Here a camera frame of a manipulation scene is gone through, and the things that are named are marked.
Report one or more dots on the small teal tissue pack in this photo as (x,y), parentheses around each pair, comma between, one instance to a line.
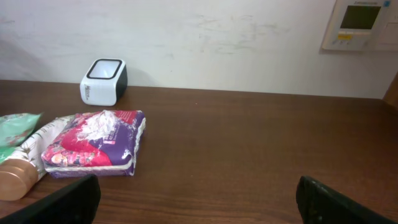
(5,152)

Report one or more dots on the white wall control panel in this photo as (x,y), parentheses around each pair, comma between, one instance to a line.
(362,25)

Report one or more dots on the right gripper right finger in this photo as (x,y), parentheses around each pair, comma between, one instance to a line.
(319,204)

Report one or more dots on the red purple pad package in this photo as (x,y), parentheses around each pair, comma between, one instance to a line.
(102,143)

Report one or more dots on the white barcode scanner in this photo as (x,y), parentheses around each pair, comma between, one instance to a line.
(105,82)

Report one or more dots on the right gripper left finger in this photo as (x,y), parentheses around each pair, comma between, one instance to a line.
(75,203)

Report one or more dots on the mint green wipes pouch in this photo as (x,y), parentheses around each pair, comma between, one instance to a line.
(16,127)

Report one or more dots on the white floral cream tube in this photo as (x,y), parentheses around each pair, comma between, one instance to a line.
(24,167)

